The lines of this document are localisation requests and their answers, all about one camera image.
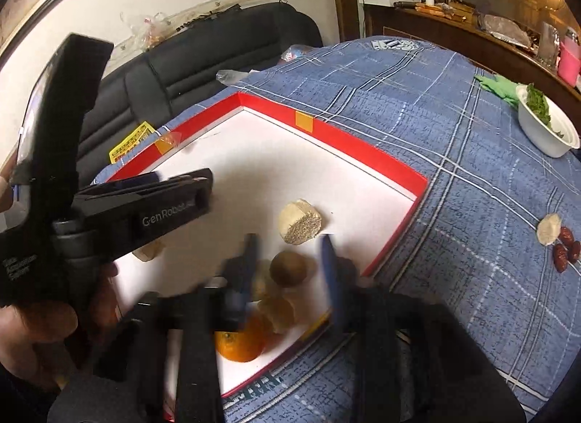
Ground wooden cabinet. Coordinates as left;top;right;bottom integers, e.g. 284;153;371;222
327;0;581;101

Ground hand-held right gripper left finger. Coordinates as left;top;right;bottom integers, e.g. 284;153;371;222
50;235;261;423

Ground orange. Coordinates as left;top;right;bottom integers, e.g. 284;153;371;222
215;311;266;363

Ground pink cup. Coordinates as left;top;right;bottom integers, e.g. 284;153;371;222
557;28;581;88

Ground green glove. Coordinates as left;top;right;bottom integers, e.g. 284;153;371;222
474;73;524;108

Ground clear plastic bag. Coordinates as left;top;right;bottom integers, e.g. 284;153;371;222
215;69;251;86

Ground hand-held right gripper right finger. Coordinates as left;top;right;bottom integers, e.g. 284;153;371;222
318;235;523;423

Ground black sofa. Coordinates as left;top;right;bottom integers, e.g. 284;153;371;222
77;1;324;178

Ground red and white box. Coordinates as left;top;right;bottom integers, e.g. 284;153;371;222
93;91;430;423

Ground person's left hand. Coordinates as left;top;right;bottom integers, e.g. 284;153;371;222
0;264;119;390

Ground white bowl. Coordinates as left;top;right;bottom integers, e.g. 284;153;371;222
516;84;581;158

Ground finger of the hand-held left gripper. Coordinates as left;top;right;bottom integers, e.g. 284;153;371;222
76;168;215;201

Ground yellow packet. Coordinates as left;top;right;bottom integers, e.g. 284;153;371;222
109;121;153;165

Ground clear glass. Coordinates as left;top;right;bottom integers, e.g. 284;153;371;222
540;23;560;65

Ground green leaves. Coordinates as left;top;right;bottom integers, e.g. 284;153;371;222
525;84;566;137

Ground blue plaid tablecloth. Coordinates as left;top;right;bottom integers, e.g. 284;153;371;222
218;37;581;423

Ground brown kiwi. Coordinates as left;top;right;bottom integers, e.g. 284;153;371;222
269;250;317;288

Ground beige round pastry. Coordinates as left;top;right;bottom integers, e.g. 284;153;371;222
278;199;324;246

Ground red and blue packet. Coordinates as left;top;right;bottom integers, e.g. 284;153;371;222
279;44;318;65

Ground beige sugarcane piece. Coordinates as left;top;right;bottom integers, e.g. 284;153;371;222
131;239;166;262
260;289;314;333
537;213;564;246
249;261;280;301

